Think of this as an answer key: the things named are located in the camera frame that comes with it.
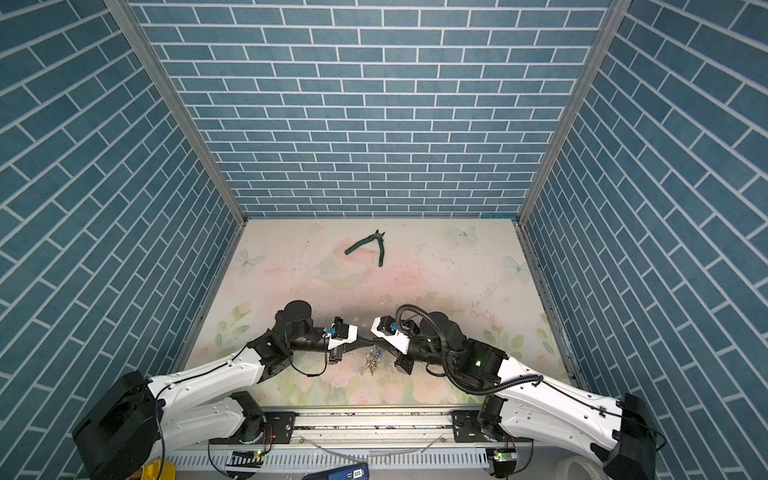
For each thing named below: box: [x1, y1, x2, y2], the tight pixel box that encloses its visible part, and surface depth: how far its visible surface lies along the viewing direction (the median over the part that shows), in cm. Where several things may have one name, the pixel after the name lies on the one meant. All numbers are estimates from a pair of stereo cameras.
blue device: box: [302, 462, 370, 480], surface depth 66 cm
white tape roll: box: [555, 456, 605, 480], surface depth 69 cm
